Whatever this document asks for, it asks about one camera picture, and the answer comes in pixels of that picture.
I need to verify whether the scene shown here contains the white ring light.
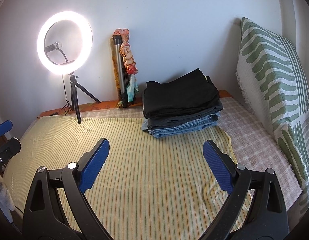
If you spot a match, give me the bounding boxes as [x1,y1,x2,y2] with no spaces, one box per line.
[36,10,93,75]

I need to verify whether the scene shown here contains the ring light cable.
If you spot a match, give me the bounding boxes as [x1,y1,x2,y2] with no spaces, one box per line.
[48,76,75,117]

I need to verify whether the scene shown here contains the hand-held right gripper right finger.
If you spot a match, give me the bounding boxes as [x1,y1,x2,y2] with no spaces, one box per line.
[200,139,289,240]

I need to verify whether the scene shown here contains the folded silver stand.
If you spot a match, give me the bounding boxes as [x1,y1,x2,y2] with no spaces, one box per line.
[110,35,131,108]

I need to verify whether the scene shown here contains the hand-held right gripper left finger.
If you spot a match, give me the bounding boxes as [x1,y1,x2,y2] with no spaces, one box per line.
[22,137,114,240]

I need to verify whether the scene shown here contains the green striped white pillow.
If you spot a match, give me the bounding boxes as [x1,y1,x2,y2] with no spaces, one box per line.
[236,17,309,207]

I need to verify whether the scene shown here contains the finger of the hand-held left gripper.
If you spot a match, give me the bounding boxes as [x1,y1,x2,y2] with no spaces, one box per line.
[0,137,21,162]
[0,121,13,138]

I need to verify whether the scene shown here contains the black pants with yellow print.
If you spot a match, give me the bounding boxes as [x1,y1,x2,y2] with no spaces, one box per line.
[142,68,224,119]

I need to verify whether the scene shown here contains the folded blue jeans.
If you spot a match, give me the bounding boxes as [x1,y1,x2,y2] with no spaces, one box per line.
[141,114,221,138]

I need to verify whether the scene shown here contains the black mini tripod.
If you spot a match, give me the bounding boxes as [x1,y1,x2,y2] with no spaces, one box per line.
[68,72,101,124]

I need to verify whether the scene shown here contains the yellow striped blanket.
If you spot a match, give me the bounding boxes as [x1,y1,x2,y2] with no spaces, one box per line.
[3,115,252,240]

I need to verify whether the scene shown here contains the white fuzzy cloth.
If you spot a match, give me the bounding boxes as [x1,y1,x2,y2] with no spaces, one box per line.
[0,180,17,224]

